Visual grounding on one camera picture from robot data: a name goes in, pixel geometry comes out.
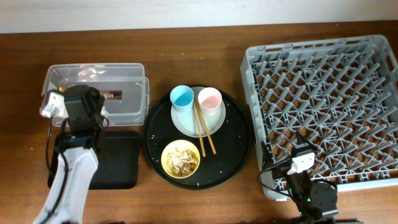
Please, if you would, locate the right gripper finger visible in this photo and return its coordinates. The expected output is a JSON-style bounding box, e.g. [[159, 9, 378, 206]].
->
[[261, 141, 274, 170], [295, 131, 317, 151]]

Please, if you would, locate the gold snack wrapper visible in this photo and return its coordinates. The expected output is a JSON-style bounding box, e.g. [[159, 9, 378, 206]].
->
[[99, 90, 123, 100]]

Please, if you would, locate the wooden chopstick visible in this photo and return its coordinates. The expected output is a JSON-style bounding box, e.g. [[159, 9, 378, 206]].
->
[[195, 100, 216, 155], [193, 100, 206, 157]]

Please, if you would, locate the pink cup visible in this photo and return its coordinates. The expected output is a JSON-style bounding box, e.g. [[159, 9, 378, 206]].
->
[[198, 87, 222, 116]]

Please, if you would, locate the yellow bowl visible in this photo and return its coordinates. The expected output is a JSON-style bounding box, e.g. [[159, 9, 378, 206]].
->
[[161, 140, 200, 179]]

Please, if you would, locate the blue cup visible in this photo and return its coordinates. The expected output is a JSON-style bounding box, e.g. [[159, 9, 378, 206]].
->
[[170, 85, 194, 113]]

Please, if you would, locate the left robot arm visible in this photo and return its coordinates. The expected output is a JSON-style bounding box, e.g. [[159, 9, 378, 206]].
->
[[34, 85, 109, 223]]

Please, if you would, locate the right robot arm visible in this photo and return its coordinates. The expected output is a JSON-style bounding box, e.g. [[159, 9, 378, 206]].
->
[[257, 131, 338, 224]]

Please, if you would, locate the grey dishwasher rack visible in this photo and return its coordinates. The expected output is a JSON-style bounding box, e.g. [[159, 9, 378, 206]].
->
[[240, 35, 397, 192]]

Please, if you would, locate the round black tray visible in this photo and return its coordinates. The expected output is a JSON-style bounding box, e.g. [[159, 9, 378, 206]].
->
[[143, 91, 252, 190]]

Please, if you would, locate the clear plastic bin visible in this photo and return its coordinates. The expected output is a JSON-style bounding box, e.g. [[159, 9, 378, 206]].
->
[[39, 63, 149, 127]]

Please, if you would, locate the black rectangular tray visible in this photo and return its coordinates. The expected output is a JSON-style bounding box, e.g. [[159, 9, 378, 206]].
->
[[47, 130, 141, 190]]

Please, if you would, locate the white plate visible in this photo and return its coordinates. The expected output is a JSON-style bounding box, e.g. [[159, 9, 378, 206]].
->
[[171, 86, 226, 138]]

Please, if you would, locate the left black cable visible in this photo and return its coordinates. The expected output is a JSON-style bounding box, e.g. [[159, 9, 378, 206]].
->
[[37, 116, 71, 224]]

